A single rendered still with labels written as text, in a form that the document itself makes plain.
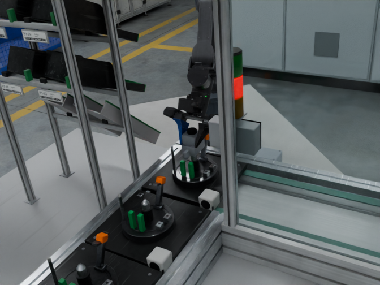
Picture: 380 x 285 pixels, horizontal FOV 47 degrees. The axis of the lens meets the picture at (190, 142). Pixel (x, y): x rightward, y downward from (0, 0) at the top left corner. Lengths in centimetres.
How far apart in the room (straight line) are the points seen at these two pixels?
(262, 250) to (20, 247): 70
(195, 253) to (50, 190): 69
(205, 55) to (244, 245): 54
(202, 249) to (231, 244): 12
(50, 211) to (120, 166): 31
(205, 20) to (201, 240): 64
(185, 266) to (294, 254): 27
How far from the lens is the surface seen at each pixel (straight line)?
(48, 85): 122
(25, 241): 143
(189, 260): 108
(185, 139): 127
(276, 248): 115
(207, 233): 115
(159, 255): 106
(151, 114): 201
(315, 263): 113
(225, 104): 98
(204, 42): 132
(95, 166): 125
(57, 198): 156
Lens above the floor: 172
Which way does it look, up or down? 29 degrees down
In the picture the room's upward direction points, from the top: 5 degrees counter-clockwise
